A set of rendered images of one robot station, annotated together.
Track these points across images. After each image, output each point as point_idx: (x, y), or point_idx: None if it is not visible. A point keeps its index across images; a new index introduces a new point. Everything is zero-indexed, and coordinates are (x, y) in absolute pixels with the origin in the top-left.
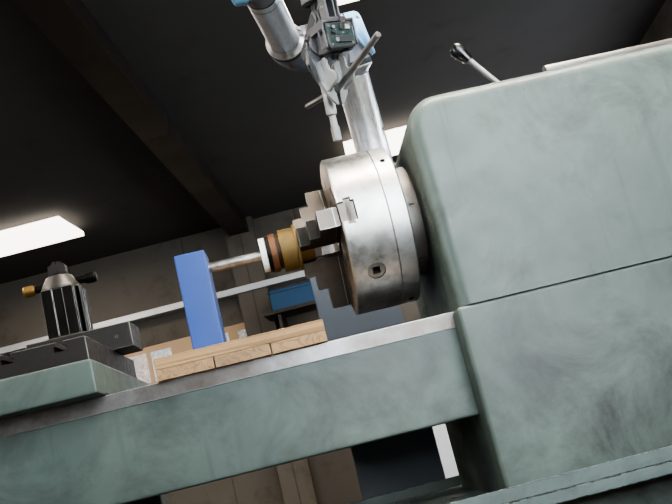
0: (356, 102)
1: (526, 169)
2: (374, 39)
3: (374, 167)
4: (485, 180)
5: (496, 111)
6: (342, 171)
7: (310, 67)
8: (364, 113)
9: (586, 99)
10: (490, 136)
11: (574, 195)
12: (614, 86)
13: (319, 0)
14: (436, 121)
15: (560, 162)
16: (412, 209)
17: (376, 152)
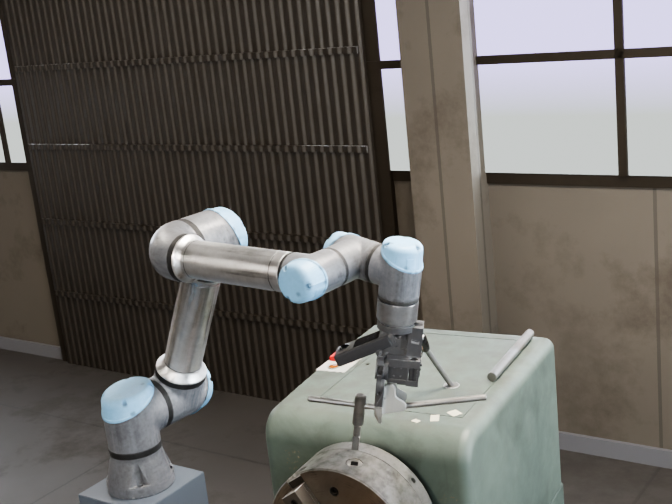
0: (208, 310)
1: (503, 481)
2: (481, 400)
3: (414, 491)
4: (491, 499)
5: (496, 435)
6: (398, 502)
7: (380, 395)
8: (209, 320)
9: (522, 409)
10: (494, 459)
11: (516, 493)
12: (530, 394)
13: (413, 335)
14: (477, 455)
15: (513, 468)
16: None
17: (398, 466)
